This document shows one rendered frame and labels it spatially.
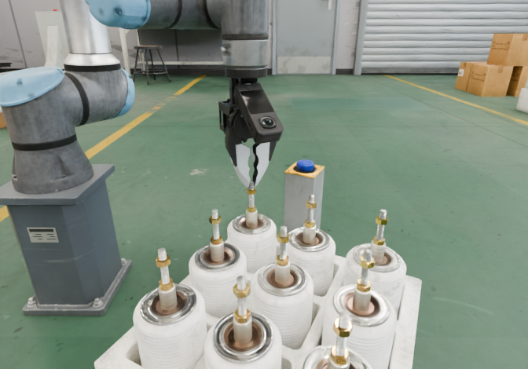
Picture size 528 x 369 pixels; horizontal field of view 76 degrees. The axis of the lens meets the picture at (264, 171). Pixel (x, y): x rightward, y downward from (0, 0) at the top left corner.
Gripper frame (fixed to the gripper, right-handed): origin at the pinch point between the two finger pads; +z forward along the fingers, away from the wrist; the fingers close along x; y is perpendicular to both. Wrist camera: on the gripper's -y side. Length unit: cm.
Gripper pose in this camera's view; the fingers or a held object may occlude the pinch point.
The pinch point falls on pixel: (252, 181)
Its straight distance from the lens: 62.1
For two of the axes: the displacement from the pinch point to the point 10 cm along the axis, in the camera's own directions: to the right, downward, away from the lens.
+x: -9.1, 1.6, -3.9
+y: -4.2, -3.4, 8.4
